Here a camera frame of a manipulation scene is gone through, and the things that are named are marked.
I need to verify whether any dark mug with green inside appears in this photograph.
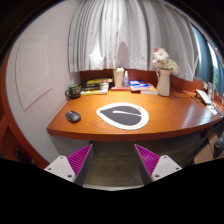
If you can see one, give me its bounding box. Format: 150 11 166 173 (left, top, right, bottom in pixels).
64 83 82 100

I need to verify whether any white pleated curtain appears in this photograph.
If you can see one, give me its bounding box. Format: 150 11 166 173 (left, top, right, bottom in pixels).
67 0 200 83

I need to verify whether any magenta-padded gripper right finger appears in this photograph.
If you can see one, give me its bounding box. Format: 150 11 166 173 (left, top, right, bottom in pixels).
134 143 183 185

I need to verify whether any black cable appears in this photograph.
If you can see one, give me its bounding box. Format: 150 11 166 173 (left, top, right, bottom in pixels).
171 91 198 100

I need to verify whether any orange book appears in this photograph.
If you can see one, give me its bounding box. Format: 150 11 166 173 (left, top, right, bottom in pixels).
139 83 159 96

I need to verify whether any white jug vase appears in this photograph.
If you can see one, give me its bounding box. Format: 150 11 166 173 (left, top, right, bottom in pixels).
155 68 172 97

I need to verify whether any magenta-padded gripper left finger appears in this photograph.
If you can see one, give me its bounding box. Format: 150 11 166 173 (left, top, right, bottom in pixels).
43 143 95 187

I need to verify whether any cream lidded container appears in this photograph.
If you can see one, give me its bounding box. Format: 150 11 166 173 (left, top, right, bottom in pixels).
112 67 125 88

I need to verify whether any thin black book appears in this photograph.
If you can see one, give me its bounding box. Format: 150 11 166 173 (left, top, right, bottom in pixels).
81 83 110 89

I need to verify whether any dark framed window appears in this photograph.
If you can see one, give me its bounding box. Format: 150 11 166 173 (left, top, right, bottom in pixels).
192 26 224 98

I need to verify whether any black computer mouse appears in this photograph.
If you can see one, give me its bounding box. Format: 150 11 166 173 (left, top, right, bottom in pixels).
64 110 82 124

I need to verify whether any yellow and white book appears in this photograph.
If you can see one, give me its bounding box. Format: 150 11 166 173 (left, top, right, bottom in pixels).
80 89 110 96

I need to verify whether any white and grey mouse pad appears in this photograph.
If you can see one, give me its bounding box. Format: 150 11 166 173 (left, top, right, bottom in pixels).
96 102 150 131

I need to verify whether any clear spray bottle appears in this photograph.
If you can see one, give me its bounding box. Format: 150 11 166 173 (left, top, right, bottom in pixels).
122 70 130 88

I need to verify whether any yellow and black book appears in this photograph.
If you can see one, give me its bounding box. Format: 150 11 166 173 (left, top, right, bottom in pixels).
85 77 114 85

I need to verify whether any blue book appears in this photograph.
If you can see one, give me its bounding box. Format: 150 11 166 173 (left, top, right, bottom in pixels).
128 79 151 92

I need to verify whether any black book with white pages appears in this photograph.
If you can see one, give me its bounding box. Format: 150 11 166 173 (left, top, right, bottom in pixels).
80 86 110 93

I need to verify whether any red book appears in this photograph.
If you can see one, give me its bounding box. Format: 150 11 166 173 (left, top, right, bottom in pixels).
110 85 132 92

